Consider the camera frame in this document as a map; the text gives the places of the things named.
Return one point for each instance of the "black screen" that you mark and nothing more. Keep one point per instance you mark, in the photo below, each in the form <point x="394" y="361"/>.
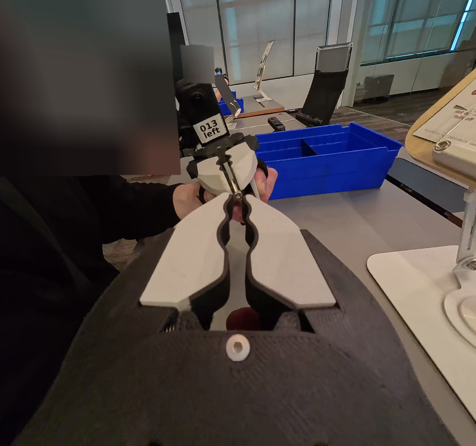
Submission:
<point x="175" y="45"/>

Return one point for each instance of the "metal bolt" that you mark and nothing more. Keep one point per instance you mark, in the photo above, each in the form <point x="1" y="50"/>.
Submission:
<point x="231" y="180"/>

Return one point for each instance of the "grey desk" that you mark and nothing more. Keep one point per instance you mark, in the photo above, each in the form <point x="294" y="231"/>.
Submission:
<point x="335" y="230"/>

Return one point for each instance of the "white plastic block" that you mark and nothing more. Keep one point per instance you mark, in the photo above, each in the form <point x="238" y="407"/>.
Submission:
<point x="457" y="159"/>

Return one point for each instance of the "frosted glass partition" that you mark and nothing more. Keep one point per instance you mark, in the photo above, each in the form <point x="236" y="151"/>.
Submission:
<point x="260" y="25"/>

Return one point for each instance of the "wooden table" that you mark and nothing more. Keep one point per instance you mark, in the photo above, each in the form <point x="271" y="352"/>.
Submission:
<point x="260" y="110"/>

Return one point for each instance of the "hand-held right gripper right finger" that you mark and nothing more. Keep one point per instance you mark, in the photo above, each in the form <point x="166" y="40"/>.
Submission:
<point x="290" y="260"/>

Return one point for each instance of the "person's left forearm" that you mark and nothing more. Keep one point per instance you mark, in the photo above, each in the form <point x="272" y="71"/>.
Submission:
<point x="149" y="208"/>

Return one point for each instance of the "window with dark frame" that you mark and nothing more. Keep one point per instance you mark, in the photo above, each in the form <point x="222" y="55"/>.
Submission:
<point x="417" y="14"/>

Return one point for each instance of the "black tilted panel stand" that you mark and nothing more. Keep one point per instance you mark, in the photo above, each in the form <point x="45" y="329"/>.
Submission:
<point x="225" y="92"/>

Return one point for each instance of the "wooden board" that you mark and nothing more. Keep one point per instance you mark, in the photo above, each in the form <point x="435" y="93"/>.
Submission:
<point x="420" y="156"/>

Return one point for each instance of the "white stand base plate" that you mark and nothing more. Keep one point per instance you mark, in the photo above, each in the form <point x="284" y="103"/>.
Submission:
<point x="409" y="286"/>

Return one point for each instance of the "grey cabinet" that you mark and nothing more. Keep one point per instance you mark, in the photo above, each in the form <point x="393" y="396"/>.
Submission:
<point x="379" y="87"/>

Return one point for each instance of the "person's left hand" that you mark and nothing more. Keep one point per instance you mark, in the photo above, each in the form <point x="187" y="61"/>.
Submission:
<point x="186" y="201"/>

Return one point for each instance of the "tilted display stand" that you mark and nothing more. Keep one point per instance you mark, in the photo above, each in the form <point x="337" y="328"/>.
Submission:
<point x="264" y="59"/>

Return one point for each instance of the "printed paper sheet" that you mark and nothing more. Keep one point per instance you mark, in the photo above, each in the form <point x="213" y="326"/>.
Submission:
<point x="446" y="126"/>

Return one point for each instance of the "small blue bin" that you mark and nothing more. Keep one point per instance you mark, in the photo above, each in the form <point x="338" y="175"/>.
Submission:
<point x="226" y="107"/>

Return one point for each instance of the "black action camera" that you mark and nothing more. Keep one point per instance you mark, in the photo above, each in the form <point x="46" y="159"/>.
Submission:
<point x="277" y="125"/>

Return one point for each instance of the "grey table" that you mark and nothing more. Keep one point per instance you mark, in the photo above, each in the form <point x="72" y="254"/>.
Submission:
<point x="257" y="126"/>

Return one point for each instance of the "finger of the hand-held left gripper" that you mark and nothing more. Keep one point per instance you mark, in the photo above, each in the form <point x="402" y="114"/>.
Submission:
<point x="246" y="167"/>
<point x="210" y="177"/>

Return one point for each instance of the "black office chair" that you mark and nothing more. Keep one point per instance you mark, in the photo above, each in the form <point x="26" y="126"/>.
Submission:
<point x="324" y="92"/>

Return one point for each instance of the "blue plastic bin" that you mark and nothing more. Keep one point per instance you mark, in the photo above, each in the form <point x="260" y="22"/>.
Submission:
<point x="327" y="178"/>

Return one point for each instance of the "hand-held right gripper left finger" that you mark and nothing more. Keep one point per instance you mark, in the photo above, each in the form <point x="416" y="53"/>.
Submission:
<point x="186" y="260"/>

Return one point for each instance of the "person's black clothing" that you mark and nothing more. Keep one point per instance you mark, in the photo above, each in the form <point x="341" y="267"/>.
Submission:
<point x="37" y="268"/>

